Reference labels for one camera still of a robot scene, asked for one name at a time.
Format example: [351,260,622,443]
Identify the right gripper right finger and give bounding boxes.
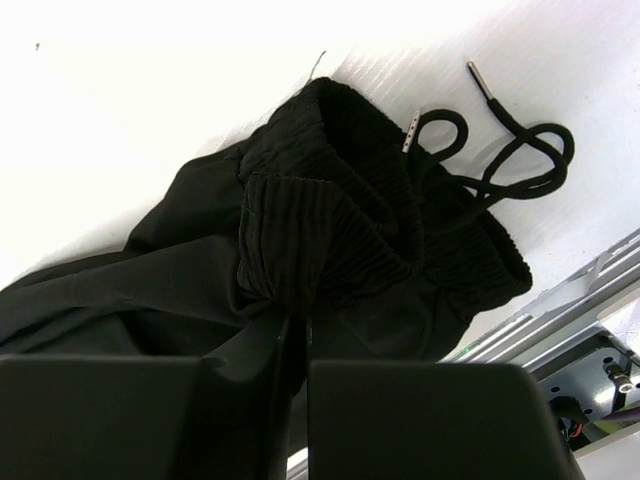
[304,319,581,480]

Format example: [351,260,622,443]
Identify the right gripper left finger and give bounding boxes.
[0,353,291,480]

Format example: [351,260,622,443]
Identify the black trousers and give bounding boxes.
[0,60,576,366]

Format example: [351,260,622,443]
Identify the aluminium frame rail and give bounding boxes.
[439,239,640,480]

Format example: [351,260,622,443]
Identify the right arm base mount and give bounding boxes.
[534,334,639,449]

